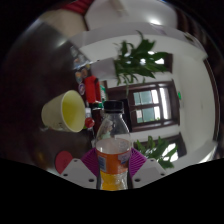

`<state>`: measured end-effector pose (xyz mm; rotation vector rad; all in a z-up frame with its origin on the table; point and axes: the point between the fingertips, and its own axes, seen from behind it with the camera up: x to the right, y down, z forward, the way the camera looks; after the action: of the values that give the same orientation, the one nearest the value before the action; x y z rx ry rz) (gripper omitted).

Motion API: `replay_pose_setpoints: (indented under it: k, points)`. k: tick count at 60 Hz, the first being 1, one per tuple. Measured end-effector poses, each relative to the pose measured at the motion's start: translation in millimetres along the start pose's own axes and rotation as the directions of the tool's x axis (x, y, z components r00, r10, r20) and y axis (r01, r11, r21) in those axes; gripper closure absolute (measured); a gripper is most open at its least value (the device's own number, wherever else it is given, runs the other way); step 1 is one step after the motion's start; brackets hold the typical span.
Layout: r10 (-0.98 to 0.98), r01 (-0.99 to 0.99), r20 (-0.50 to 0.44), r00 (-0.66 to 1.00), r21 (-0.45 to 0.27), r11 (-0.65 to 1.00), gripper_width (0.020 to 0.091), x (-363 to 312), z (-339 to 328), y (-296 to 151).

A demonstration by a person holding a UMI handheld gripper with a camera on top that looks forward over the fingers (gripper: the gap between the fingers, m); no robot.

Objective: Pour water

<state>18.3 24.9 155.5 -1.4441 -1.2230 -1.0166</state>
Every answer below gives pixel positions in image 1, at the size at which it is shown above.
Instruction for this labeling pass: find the clear orange drink bottle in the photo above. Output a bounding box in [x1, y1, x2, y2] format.
[94, 99, 133, 192]

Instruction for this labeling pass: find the dark wood framed window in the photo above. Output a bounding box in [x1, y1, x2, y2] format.
[163, 133, 188, 158]
[146, 51, 174, 74]

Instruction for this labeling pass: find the flat round red coaster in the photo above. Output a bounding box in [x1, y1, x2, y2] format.
[54, 150, 74, 175]

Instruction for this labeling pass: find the small red ball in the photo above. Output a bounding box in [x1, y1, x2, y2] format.
[84, 117, 96, 130]

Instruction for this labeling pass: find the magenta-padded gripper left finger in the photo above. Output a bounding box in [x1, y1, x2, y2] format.
[59, 147, 100, 190]

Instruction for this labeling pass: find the green and white pack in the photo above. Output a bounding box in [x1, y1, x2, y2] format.
[99, 83, 108, 103]

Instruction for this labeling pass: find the red plastic tray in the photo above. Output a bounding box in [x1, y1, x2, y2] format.
[83, 75, 103, 104]

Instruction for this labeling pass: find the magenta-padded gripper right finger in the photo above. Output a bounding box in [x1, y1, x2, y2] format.
[127, 147, 167, 190]

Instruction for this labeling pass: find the red carpeted staircase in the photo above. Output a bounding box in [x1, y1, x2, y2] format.
[61, 0, 94, 15]

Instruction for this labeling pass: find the pale yellow cup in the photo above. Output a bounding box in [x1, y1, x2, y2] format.
[40, 89, 87, 134]

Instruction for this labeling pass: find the dark wooden glazed double door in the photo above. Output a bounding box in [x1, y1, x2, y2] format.
[106, 79, 183, 133]

